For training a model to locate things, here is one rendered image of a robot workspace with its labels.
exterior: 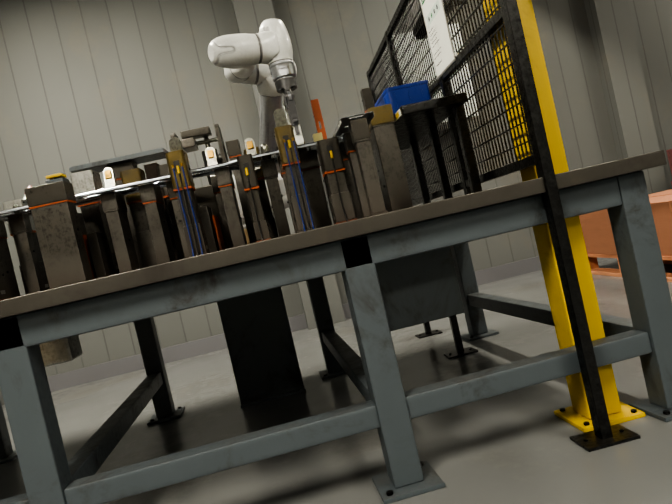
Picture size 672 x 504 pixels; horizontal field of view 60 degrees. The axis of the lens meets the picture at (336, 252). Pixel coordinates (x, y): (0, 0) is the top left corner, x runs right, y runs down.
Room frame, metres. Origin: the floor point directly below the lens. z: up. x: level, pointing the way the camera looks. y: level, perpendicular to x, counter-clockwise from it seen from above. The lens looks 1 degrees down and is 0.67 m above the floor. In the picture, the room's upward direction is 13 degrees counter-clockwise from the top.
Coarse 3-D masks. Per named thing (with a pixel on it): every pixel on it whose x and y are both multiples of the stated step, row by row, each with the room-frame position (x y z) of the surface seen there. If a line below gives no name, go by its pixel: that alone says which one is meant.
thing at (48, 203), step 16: (32, 192) 1.82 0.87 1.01; (48, 192) 1.82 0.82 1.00; (64, 192) 1.83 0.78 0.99; (32, 208) 1.82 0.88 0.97; (48, 208) 1.83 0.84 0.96; (64, 208) 1.83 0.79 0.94; (48, 224) 1.82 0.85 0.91; (64, 224) 1.83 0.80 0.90; (48, 240) 1.82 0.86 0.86; (64, 240) 1.83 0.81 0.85; (80, 240) 1.87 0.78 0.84; (48, 256) 1.82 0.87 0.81; (64, 256) 1.83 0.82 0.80; (80, 256) 1.83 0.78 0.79; (48, 272) 1.82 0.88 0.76; (64, 272) 1.83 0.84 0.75; (80, 272) 1.83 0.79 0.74
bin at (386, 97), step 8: (424, 80) 2.18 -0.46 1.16; (392, 88) 2.17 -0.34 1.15; (400, 88) 2.17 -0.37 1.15; (408, 88) 2.18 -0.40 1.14; (416, 88) 2.18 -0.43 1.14; (424, 88) 2.18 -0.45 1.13; (384, 96) 2.22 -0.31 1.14; (392, 96) 2.17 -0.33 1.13; (400, 96) 2.17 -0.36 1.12; (408, 96) 2.18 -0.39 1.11; (416, 96) 2.18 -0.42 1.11; (424, 96) 2.18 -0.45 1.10; (376, 104) 2.37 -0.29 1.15; (384, 104) 2.25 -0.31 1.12; (392, 104) 2.17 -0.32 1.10; (400, 104) 2.17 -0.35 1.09
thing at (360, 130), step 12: (360, 120) 1.71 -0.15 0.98; (360, 132) 1.71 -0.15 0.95; (360, 144) 1.71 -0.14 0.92; (360, 156) 1.71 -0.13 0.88; (372, 156) 1.71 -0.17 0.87; (360, 168) 1.74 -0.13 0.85; (372, 168) 1.71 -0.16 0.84; (372, 180) 1.71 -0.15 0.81; (372, 192) 1.71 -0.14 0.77; (372, 204) 1.71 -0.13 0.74; (384, 204) 1.72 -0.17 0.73
